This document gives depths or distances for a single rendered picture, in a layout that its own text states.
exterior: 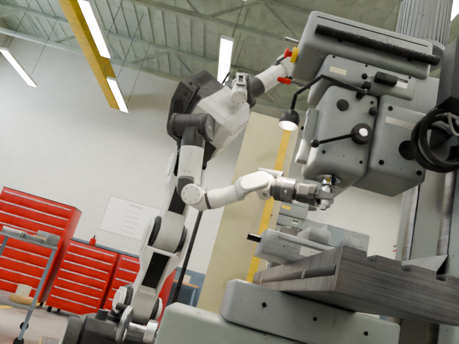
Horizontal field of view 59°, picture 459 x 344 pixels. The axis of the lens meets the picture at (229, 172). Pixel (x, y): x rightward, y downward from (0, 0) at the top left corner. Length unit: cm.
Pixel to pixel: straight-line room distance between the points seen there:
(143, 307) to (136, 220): 874
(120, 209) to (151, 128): 233
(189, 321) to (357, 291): 60
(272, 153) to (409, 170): 196
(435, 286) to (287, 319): 54
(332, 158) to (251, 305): 56
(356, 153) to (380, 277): 74
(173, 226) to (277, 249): 80
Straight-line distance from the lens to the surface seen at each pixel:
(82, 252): 623
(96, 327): 172
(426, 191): 168
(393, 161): 148
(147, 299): 194
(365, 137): 145
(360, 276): 76
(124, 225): 1068
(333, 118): 148
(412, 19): 185
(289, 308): 124
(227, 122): 167
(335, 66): 155
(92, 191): 1102
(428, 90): 166
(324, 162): 141
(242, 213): 317
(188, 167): 153
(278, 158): 332
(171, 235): 186
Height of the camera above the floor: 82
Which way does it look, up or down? 16 degrees up
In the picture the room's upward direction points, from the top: 16 degrees clockwise
